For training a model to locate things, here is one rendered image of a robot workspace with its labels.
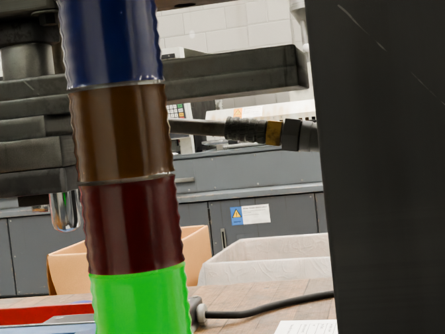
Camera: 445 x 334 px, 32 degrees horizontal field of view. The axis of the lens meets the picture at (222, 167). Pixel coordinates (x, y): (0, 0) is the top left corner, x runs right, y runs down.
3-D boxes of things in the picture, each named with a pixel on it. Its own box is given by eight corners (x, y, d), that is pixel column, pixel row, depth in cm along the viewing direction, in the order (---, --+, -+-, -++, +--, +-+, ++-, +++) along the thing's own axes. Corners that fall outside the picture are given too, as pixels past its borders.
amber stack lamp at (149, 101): (97, 175, 33) (88, 95, 32) (185, 167, 32) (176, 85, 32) (61, 184, 29) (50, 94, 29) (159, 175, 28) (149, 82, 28)
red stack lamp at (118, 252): (106, 258, 33) (98, 179, 33) (195, 252, 32) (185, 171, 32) (72, 278, 29) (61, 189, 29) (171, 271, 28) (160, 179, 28)
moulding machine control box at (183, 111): (163, 140, 508) (156, 81, 506) (174, 139, 530) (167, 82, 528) (190, 138, 504) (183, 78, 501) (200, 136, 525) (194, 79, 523)
